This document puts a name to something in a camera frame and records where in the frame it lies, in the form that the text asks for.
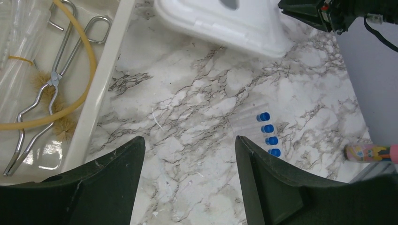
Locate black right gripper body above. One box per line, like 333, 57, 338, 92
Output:
277, 0, 398, 34

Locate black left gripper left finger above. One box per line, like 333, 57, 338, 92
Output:
0, 136, 145, 225

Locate brown test tube brush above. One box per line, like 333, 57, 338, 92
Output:
31, 61, 77, 143

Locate yellow rubber tube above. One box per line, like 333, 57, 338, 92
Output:
0, 0, 98, 131

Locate glass rods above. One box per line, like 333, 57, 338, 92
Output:
0, 0, 51, 123

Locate white bin lid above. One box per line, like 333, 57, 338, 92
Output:
153, 0, 293, 58

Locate clear plastic tube rack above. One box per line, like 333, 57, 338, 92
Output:
228, 101, 283, 157

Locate beige plastic bin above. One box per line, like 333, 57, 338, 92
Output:
0, 0, 135, 186

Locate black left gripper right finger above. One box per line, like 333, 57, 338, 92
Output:
235, 136, 398, 225

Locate pink-capped small bottle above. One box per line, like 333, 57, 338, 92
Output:
343, 144, 398, 164

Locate blue-capped test tube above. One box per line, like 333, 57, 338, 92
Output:
260, 124, 275, 133
256, 112, 270, 122
268, 148, 281, 157
265, 136, 279, 145

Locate metal crucible tongs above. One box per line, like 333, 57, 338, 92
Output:
3, 0, 113, 177

